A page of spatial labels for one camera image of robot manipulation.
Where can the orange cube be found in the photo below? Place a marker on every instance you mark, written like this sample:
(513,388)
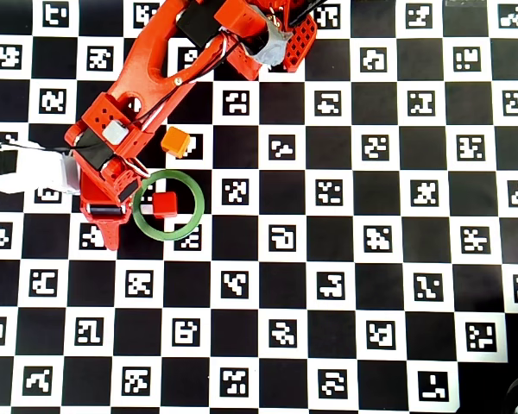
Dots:
(174,141)

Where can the red cube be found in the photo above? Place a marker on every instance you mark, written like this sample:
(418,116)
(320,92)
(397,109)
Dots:
(165,203)

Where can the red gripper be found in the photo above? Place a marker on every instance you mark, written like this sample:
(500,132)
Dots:
(105,210)

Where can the grey tape wrapped block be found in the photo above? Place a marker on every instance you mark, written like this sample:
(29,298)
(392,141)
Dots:
(271,47)

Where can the black white marker checkerboard mat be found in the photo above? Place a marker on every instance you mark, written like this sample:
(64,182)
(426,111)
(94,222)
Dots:
(371,280)

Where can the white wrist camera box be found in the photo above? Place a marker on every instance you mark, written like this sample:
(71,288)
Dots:
(39,172)

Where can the red robot arm with base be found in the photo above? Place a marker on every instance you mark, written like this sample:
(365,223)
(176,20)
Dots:
(142,64)

